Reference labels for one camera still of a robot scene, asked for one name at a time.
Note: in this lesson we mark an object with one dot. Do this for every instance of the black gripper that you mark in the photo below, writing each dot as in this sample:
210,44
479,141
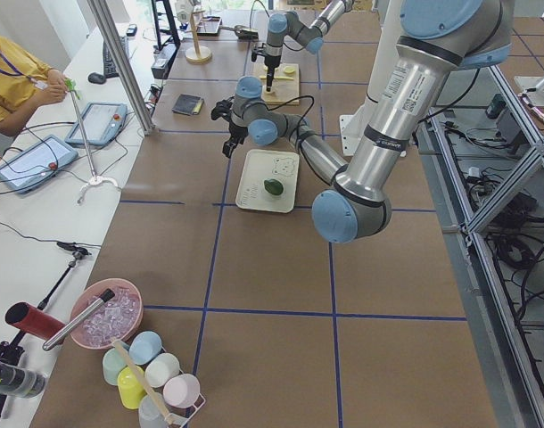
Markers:
270,61
236,129

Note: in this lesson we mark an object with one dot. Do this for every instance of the grey folded cloth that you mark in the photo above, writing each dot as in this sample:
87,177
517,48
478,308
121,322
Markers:
188,105

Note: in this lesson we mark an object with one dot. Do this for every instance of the black computer mouse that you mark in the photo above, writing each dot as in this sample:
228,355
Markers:
96,78

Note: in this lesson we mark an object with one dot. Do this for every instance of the mint green cup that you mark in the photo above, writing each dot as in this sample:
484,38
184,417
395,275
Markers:
112,365

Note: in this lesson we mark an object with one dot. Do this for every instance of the white cup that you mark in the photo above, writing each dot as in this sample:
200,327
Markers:
161,369

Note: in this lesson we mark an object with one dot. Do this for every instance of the white tripod stick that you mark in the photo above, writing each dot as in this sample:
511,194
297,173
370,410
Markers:
95,180

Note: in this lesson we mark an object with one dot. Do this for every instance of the metal scoop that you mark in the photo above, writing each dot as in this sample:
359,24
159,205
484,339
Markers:
242,32

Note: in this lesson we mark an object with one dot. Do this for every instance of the white wire cup rack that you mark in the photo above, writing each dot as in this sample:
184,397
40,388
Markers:
153,410

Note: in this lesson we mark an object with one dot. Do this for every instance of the wooden cutting board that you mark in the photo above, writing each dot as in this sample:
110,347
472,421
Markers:
285,89

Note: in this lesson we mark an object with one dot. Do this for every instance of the lower teach pendant tablet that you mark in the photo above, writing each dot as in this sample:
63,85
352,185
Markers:
31,168

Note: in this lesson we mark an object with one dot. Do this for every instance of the pink bowl with ice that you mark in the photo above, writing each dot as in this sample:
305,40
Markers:
117,318

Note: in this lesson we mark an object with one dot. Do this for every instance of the white rectangular tray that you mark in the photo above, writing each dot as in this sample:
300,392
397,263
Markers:
263,164

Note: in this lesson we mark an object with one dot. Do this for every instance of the light blue cup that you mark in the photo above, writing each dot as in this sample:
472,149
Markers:
146,346

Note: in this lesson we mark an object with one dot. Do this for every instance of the green lime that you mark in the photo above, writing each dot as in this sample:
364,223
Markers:
273,186

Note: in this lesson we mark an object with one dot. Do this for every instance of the upper teach pendant tablet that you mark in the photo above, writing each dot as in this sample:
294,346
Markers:
103,121

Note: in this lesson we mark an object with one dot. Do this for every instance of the aluminium frame post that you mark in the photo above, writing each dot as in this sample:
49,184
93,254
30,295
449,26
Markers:
107,26

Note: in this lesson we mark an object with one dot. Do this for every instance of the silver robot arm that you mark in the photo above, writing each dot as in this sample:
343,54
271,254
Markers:
436,37
288,24

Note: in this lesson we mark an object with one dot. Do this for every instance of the pink cup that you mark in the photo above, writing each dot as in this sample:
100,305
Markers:
182,391

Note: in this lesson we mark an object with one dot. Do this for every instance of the teach pendant tablet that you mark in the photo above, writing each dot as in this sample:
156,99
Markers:
103,121
31,168

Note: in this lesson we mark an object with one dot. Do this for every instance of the wooden mug tree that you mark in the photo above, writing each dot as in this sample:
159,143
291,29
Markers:
197,54

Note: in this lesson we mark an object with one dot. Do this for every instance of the person in yellow shirt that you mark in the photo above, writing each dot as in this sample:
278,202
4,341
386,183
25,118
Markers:
26,84

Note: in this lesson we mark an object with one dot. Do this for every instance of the yellow cup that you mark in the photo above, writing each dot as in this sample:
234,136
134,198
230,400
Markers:
131,391

